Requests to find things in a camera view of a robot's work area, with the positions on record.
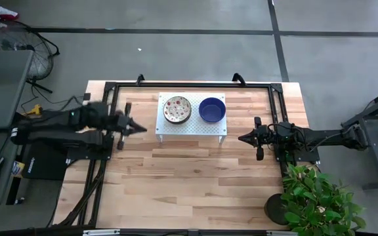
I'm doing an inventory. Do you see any white perforated metal rack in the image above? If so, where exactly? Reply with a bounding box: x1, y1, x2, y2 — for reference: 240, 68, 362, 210
155, 92, 228, 145

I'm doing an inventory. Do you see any green bowl with floral inside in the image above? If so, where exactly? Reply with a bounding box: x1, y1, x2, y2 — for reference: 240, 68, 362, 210
162, 95, 192, 125

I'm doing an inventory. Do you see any black aluminium table frame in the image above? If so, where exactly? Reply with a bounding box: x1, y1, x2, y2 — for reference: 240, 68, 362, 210
57, 81, 295, 230

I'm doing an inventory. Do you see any dark grey desk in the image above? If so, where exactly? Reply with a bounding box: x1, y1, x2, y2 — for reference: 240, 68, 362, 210
0, 127, 24, 207

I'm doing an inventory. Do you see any blue mini bowl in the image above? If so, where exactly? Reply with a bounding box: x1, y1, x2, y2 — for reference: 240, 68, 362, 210
198, 96, 227, 124

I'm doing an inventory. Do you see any black plant pot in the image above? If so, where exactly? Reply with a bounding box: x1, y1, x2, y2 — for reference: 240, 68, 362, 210
263, 193, 290, 226

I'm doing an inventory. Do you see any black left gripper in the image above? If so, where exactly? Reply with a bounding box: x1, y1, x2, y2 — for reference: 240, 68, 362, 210
115, 103, 148, 150

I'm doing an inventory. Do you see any person's red white shoe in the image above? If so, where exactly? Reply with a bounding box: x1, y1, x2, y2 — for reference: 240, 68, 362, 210
0, 6, 20, 21

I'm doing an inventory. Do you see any yellow blue packet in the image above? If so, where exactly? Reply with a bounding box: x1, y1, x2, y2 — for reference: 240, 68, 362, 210
11, 160, 26, 178

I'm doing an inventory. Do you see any green leafy plant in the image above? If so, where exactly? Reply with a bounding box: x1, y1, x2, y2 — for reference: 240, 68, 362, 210
280, 163, 367, 236

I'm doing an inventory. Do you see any grey desk panel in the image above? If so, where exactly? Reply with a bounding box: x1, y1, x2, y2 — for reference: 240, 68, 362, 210
0, 49, 34, 130

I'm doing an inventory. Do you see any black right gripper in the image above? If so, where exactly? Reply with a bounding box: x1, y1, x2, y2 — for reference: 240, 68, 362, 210
238, 117, 277, 161

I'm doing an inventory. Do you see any black metal stand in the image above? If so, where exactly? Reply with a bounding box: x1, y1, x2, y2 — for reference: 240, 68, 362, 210
339, 83, 378, 191

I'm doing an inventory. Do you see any black computer case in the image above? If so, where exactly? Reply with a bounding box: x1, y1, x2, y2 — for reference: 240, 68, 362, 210
21, 144, 68, 181

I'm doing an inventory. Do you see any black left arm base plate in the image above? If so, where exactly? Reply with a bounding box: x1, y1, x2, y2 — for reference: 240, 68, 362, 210
66, 144, 114, 161

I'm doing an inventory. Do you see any yellow plug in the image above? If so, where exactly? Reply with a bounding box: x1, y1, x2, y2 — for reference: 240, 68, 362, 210
23, 104, 43, 116

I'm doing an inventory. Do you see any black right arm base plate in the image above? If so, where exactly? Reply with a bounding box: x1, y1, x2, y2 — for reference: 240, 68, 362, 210
273, 144, 321, 165

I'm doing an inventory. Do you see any black floor fan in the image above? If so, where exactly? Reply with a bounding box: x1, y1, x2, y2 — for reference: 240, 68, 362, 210
0, 19, 60, 94

